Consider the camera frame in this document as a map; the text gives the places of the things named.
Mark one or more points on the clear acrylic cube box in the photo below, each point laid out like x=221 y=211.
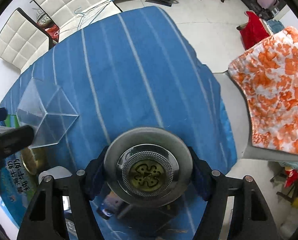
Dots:
x=45 y=107

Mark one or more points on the blue wire hanger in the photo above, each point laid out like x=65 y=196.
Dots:
x=84 y=18

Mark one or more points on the right white padded chair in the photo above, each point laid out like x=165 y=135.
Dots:
x=75 y=3

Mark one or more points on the white padded chair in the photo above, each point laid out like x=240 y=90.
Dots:
x=75 y=3
x=23 y=41

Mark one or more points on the silver round tin can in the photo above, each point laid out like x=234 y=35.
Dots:
x=148 y=167

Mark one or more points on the gold round tin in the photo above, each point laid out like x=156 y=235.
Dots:
x=34 y=160

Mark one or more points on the blue striped tablecloth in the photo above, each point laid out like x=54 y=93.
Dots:
x=133 y=69

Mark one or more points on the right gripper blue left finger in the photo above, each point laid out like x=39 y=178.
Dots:
x=95 y=175

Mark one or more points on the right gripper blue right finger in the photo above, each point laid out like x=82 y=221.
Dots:
x=200 y=176

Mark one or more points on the left white padded chair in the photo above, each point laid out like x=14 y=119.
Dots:
x=23 y=41

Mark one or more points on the red cloth bag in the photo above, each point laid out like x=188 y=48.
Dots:
x=254 y=31

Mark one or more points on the orange white floral cushion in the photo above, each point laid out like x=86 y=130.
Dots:
x=267 y=73

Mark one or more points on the blue milk carton box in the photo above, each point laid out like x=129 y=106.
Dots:
x=17 y=187

